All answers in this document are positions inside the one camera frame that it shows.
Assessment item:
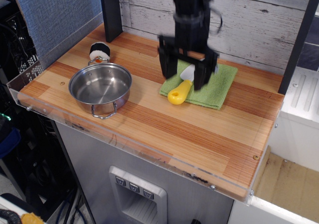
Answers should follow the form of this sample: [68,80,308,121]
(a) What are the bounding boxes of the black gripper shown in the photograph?
[158,13,218,91]

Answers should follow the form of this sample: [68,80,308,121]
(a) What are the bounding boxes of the yellow handle toy knife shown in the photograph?
[167,64,195,105]

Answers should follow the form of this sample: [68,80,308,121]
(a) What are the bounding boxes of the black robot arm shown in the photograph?
[158,0,219,91]

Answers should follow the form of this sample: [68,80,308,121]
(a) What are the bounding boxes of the green towel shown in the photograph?
[159,60,238,110]

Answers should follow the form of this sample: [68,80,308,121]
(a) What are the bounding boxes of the toy sushi roll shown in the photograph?
[89,42,111,60]

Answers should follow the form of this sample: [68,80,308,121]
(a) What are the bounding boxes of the blue fabric panel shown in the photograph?
[16,0,103,60]

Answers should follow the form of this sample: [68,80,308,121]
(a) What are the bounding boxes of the toy fridge dispenser panel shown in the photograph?
[109,166,167,224]

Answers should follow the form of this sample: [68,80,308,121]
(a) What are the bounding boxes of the white toy sink unit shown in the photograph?
[229,67,319,224]

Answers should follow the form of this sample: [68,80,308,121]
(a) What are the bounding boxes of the clear acrylic edge guard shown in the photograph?
[7,62,283,203]

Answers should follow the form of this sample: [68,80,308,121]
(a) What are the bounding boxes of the yellow object bottom left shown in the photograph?
[20,213,44,224]

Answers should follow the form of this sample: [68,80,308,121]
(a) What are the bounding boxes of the steel pot with handles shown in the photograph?
[69,58,133,119]

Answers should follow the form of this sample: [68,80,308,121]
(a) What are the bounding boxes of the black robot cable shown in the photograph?
[117,0,224,35]

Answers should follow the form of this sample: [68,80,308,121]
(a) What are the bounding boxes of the dark left post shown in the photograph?
[101,0,123,42]

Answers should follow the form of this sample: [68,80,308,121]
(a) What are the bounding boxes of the dark post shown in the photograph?
[101,0,123,42]
[278,0,319,95]

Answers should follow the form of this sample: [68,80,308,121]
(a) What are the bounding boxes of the dark right post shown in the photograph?
[278,0,319,95]

